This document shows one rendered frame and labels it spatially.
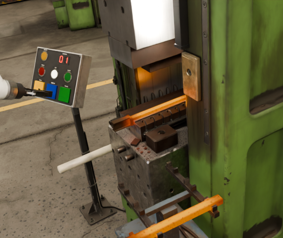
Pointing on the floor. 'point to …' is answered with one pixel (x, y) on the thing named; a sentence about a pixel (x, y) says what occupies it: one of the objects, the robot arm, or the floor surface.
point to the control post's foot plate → (95, 216)
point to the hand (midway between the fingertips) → (45, 93)
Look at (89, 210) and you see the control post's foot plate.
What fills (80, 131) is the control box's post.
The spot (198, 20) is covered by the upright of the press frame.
